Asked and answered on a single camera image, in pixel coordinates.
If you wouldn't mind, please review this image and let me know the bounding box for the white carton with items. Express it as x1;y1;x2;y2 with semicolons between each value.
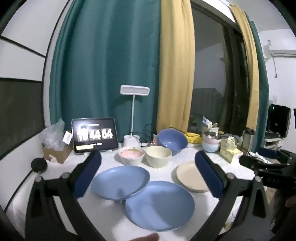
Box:
201;116;219;133

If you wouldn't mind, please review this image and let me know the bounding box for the dark glass sliding door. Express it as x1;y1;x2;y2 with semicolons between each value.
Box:
190;5;250;139

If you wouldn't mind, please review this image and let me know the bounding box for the person's left hand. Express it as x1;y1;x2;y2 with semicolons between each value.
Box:
130;233;160;241

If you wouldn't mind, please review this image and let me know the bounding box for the beige plate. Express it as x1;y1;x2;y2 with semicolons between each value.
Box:
171;161;211;193

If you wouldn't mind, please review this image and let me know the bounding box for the large blue bowl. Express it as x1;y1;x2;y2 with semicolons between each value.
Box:
158;128;188;156

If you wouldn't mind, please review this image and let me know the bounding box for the person's right hand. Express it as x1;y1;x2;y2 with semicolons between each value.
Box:
266;185;296;232

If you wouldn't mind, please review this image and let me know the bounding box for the cardboard box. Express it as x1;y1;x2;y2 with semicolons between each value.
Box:
42;142;73;164

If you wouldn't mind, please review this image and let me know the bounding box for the black charger cable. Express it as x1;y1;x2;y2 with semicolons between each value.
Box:
144;123;159;142

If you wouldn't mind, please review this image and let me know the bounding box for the black round puck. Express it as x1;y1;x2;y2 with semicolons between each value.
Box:
31;158;48;173

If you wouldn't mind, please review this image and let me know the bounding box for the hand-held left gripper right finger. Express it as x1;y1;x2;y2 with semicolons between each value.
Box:
195;150;273;241

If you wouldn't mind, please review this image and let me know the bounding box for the cream bowl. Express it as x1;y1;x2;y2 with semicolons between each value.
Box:
145;146;173;168

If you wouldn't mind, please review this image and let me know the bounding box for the pink strawberry bowl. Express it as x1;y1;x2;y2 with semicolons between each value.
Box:
118;146;146;166

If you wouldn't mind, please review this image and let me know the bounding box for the blue plate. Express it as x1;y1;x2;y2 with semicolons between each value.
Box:
90;166;151;201
125;181;195;231

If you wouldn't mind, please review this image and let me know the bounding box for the tablet with clock display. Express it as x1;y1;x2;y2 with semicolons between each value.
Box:
71;117;120;155

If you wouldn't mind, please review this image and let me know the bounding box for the black case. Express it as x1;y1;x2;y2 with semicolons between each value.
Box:
268;104;292;138

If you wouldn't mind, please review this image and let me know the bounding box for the yellow tissue box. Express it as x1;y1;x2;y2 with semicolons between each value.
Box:
219;136;243;163

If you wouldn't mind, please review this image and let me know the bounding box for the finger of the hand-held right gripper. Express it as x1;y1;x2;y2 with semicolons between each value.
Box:
239;156;290;170
258;149;294;163

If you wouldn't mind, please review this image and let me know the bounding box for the white air conditioner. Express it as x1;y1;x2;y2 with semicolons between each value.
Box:
262;45;296;63

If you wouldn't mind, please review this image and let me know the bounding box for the black adapter cable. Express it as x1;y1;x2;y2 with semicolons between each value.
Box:
168;127;186;135

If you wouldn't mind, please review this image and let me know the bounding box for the metal bowl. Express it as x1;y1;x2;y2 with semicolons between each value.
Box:
203;131;222;139

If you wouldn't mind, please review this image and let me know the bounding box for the narrow yellow curtain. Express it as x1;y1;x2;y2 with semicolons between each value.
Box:
231;5;259;138

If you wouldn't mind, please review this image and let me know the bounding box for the narrow teal curtain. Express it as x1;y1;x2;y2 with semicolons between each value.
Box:
246;14;270;151

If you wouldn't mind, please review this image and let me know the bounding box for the clear plastic bag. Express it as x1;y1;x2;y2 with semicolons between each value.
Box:
39;119;66;149

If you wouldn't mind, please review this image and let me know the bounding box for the white textured tablecloth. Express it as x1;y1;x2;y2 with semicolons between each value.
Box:
7;141;266;241

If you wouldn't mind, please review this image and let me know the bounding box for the light blue bowl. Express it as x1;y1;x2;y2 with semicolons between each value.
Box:
202;142;221;153

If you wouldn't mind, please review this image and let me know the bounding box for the white cabinet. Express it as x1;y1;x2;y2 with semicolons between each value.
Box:
264;137;284;151

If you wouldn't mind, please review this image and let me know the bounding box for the white desk lamp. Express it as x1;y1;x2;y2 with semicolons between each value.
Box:
120;85;150;149

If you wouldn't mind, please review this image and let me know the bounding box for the pale pink bowl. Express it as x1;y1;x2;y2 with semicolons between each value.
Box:
203;136;222;145

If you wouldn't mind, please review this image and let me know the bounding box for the yellow packet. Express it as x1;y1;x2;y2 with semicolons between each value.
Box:
185;132;202;143

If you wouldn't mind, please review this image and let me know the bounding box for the dark thermos flask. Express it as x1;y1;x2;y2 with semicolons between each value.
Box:
242;128;255;154

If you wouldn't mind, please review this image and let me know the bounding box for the thin black puck cable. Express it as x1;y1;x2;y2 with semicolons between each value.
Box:
5;171;37;211

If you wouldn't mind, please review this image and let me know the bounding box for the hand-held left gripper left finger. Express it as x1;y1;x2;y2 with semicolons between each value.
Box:
24;151;102;241

